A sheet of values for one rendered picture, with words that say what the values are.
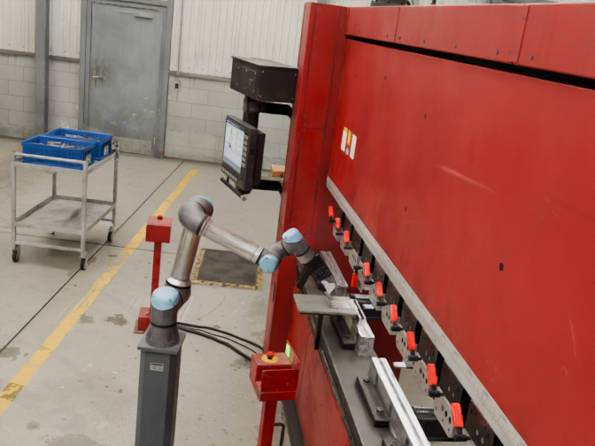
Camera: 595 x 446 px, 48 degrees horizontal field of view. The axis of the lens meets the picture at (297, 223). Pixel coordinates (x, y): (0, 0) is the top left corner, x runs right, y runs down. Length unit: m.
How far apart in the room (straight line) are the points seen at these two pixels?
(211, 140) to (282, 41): 1.78
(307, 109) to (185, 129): 6.51
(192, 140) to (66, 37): 2.27
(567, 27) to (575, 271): 0.49
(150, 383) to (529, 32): 2.17
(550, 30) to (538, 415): 0.81
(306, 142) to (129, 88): 6.65
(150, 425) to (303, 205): 1.44
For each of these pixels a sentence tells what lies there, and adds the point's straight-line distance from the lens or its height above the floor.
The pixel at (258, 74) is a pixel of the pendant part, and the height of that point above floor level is 1.89.
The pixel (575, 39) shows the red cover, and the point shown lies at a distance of 1.47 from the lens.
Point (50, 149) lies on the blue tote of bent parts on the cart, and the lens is 5.68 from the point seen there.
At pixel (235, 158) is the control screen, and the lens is 3.92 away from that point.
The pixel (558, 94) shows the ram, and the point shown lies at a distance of 1.51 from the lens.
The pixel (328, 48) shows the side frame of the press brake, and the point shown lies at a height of 2.08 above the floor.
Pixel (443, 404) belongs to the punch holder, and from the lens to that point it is 1.95.
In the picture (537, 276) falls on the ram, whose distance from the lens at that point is 1.50.
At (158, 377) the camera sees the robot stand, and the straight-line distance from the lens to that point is 3.05.
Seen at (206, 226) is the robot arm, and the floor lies 1.35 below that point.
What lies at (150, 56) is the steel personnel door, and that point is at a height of 1.46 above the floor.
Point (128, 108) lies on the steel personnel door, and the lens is 10.14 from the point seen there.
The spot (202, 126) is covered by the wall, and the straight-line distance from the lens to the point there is 9.98.
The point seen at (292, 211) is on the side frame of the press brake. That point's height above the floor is 1.18.
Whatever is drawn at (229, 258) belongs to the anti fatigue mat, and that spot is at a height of 0.02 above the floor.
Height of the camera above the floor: 2.20
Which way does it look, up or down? 17 degrees down
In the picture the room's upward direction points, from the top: 7 degrees clockwise
